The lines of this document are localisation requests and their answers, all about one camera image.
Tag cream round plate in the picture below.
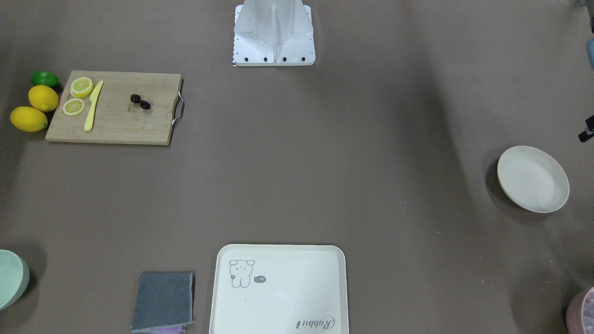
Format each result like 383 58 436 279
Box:
497 146 570 213

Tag cream rectangular tray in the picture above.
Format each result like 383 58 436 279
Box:
209 244 349 334

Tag pink bowl with ice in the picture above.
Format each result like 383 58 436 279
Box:
565 287 594 334

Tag dark red cherries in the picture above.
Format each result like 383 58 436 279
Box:
128 94 151 112

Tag grey folded cloth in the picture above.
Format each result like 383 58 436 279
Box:
131 271 194 334

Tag wooden cutting board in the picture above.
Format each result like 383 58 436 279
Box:
46 70 184 146

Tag yellow plastic knife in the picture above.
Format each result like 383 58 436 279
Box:
84 80 104 131

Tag lemon slice upper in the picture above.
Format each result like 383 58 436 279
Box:
70 77 94 99

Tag lemon slice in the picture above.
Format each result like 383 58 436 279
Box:
62 98 86 116
70 77 94 99

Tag lemon slice lower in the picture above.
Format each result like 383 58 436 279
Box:
62 98 86 116

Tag yellow lemon far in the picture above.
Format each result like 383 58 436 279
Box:
28 85 59 113

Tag yellow lemon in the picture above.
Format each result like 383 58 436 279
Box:
28 85 59 113
9 106 49 132

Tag green lime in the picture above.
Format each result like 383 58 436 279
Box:
30 71 61 89

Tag yellow lemon near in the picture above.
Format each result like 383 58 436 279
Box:
9 106 49 132

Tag mint green bowl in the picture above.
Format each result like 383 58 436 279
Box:
0 250 30 309

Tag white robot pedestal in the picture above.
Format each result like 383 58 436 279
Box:
232 0 316 66

